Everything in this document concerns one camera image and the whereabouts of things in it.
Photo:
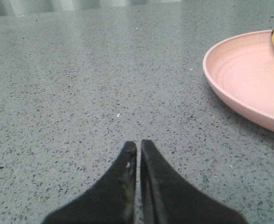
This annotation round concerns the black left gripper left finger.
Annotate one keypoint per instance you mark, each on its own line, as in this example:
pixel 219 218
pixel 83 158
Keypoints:
pixel 110 200

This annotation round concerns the pink plate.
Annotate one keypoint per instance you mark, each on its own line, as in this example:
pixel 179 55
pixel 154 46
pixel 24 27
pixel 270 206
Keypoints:
pixel 240 70

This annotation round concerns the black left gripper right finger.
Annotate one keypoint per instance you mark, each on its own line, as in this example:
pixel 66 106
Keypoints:
pixel 168 198

